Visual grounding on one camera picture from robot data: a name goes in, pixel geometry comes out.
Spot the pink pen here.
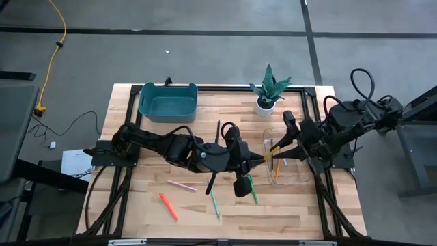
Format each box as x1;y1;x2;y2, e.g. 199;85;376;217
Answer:
166;180;198;192

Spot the orange pencil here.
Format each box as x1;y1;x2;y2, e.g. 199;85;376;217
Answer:
274;157;283;181

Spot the black metal table frame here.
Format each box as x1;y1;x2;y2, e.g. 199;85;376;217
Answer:
76;83;368;240

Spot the yellow pencil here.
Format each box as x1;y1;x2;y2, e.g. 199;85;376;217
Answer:
263;146;281;161

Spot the silver metal bracket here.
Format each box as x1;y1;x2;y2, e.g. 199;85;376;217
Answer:
107;238;147;246
299;240;338;246

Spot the orange-red pen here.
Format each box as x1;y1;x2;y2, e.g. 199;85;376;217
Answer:
158;193;180;222

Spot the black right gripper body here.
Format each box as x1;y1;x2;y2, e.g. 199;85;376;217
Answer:
282;109;328;175

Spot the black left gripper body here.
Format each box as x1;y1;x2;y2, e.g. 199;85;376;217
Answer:
223;124;255;198

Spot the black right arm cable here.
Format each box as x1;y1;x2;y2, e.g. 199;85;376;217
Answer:
350;68;376;111

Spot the white paper sheet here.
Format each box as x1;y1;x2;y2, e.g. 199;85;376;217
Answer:
60;148;94;182

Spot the grey desk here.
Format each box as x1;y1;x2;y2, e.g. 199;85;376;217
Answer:
0;85;40;185

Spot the clear plastic tray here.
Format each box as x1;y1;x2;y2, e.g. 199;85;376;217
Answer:
262;126;312;186

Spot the yellow extension cable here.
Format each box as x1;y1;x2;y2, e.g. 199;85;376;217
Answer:
33;0;68;117

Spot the dark metal cart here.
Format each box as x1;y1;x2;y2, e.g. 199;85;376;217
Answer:
395;85;437;199

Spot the teal plastic bin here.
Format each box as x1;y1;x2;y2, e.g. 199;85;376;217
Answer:
138;82;199;124

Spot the green pen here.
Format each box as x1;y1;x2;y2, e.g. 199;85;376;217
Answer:
246;174;259;205

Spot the white plant pot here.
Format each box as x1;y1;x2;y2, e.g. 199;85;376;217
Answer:
254;95;278;117

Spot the green snake plant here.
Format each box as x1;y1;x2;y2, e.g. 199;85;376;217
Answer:
249;64;293;105

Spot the thin black floor cable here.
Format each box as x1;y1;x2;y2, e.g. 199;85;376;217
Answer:
27;110;103;141

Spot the teal pencil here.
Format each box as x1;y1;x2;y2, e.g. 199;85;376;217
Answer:
207;177;221;219

